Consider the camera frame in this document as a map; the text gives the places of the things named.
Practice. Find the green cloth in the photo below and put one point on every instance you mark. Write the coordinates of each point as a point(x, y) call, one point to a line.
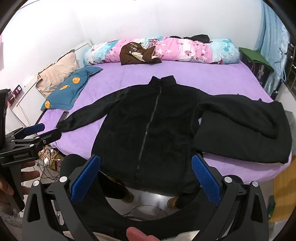
point(253, 55)

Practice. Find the blue clothes hanger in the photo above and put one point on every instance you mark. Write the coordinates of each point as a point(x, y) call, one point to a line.
point(282, 69)

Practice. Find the brown plush cushion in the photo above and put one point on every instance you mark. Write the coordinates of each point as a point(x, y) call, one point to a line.
point(136, 55)

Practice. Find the black clothes heap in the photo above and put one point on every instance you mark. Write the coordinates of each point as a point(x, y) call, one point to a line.
point(196, 38)

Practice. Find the person's right leg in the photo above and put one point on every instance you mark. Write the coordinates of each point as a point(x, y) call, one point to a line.
point(187, 199)

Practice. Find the folded black pants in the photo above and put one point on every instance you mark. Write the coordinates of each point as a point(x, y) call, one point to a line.
point(231, 146)

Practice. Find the blue pillow with orange print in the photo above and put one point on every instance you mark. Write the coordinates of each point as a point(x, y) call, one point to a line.
point(67, 89)

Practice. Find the person's left forearm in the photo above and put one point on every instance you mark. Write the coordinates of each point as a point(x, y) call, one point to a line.
point(8, 220)

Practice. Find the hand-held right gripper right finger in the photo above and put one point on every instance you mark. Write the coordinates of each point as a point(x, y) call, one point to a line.
point(205, 178)

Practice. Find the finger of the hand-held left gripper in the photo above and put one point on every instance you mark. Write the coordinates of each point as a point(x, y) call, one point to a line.
point(46, 137)
point(34, 128)

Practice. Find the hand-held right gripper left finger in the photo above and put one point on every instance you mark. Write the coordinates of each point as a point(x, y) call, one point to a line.
point(85, 178)

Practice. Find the dark storage box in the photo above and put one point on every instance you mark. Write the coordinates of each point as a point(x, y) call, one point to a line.
point(260, 74)

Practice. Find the purple bed sheet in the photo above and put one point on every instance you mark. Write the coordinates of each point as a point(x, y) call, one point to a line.
point(115, 81)

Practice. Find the green object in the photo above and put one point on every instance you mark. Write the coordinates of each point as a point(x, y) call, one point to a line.
point(271, 206)

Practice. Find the light blue curtain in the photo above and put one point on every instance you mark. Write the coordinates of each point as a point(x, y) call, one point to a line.
point(272, 46)

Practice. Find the pink floral pillow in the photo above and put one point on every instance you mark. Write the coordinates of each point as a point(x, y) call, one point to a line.
point(185, 51)

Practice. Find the beige pillow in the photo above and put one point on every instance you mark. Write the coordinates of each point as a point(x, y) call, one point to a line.
point(57, 71)

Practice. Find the person's left hand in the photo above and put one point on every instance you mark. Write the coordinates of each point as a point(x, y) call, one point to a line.
point(30, 173)

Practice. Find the person's right hand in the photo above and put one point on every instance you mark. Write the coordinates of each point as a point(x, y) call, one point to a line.
point(138, 234)

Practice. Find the black phone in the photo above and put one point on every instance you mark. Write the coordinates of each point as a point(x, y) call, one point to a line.
point(62, 118)

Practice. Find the wall socket with plugs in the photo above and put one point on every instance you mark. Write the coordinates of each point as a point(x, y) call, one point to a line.
point(17, 89)

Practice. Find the black zip jacket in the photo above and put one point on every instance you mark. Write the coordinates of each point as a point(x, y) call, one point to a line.
point(143, 120)

